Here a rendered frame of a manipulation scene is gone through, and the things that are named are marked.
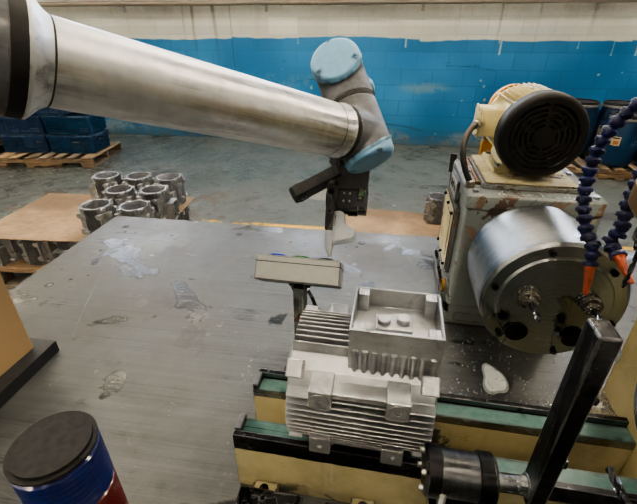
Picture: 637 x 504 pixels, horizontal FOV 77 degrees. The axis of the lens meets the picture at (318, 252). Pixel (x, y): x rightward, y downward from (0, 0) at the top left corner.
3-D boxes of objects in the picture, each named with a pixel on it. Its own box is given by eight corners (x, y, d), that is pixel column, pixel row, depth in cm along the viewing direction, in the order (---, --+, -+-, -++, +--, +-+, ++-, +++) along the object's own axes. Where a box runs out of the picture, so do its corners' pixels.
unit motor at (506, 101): (516, 221, 127) (554, 76, 107) (549, 276, 99) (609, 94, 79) (433, 215, 131) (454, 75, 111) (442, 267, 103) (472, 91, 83)
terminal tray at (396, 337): (432, 331, 62) (439, 293, 58) (438, 384, 53) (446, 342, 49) (354, 322, 64) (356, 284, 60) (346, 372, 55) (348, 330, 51)
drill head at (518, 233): (549, 274, 106) (579, 183, 94) (613, 379, 74) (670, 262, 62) (451, 265, 110) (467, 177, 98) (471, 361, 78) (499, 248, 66)
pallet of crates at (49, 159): (122, 150, 556) (108, 89, 518) (94, 168, 486) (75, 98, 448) (36, 150, 557) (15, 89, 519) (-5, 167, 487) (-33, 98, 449)
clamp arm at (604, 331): (541, 486, 49) (617, 319, 37) (549, 512, 46) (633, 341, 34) (511, 481, 49) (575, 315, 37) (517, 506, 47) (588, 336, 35)
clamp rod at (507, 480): (526, 482, 48) (530, 472, 47) (531, 499, 47) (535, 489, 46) (457, 471, 50) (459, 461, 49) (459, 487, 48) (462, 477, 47)
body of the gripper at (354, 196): (365, 210, 79) (370, 151, 80) (321, 207, 80) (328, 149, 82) (366, 219, 86) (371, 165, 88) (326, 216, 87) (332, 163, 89)
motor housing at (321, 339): (419, 382, 73) (434, 296, 64) (424, 485, 57) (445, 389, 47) (311, 368, 76) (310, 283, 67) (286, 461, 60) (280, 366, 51)
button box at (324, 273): (342, 289, 84) (344, 264, 85) (339, 286, 77) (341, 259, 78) (262, 281, 87) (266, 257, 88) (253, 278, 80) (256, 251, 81)
